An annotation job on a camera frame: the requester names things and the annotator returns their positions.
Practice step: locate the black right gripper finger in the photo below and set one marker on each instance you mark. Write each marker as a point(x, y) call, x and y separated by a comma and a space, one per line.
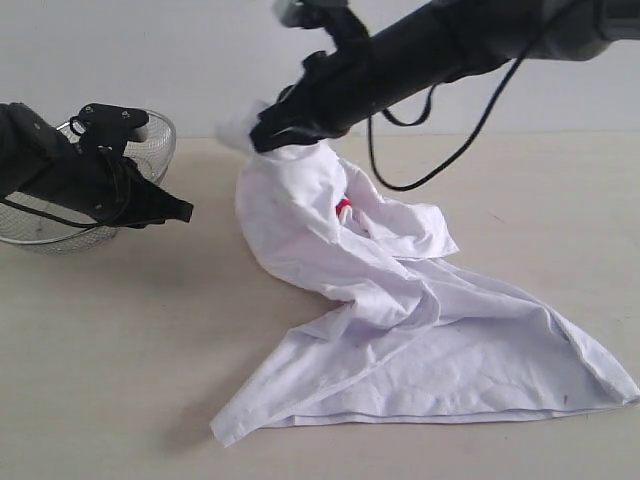
point(279, 117)
point(263, 142)

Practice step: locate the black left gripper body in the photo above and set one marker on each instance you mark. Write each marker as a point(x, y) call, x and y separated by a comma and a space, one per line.
point(104, 186)

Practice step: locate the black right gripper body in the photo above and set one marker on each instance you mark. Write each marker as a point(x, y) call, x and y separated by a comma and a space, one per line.
point(336, 92)

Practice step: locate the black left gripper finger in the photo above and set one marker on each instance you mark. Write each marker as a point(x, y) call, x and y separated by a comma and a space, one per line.
point(163, 207)

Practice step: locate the white t-shirt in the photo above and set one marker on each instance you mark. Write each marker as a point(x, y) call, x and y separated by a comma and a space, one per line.
point(413, 338)

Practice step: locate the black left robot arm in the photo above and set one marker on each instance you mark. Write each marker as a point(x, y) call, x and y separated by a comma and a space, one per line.
point(28, 145)

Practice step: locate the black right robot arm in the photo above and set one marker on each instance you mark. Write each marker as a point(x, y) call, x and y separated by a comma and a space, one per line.
point(439, 43)

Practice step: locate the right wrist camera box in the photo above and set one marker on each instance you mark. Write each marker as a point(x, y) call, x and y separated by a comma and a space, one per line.
point(335, 17)

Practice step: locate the metal wire mesh basket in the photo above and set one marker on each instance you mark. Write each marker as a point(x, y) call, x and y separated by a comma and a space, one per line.
point(44, 236)

